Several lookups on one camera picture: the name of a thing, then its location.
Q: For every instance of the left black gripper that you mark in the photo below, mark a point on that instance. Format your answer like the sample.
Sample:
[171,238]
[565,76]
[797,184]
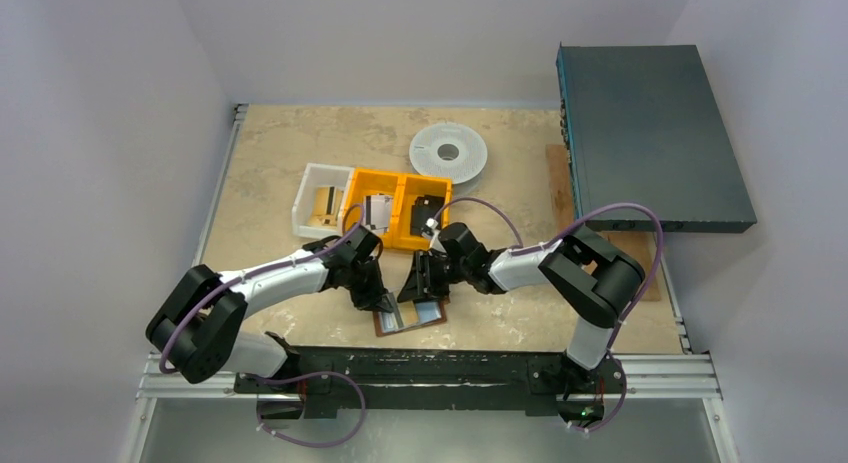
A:
[374,299]

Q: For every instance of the tan cards in white bin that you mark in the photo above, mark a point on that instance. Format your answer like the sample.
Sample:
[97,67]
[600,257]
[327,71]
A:
[326,206]

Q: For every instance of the stack of silver cards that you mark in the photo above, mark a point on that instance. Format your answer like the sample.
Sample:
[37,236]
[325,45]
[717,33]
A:
[377,212]

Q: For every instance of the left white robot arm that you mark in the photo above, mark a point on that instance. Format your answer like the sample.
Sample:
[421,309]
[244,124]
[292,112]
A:
[198,329]

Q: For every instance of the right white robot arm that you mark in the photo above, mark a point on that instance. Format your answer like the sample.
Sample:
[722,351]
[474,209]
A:
[593,276]

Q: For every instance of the orange double plastic bin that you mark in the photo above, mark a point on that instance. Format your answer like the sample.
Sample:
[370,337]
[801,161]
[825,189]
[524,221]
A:
[404,188]

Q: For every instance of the grey filament spool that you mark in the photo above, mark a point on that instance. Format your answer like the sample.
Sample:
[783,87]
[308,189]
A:
[449,150]

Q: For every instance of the dark blue flat box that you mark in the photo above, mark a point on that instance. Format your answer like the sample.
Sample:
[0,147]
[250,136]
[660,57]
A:
[641,125]

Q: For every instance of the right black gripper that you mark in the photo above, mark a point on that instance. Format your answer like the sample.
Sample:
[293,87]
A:
[427,274]

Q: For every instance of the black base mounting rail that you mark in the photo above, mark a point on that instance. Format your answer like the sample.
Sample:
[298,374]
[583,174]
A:
[318,381]

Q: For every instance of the white plastic bin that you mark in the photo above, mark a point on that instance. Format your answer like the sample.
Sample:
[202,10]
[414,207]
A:
[318,175]

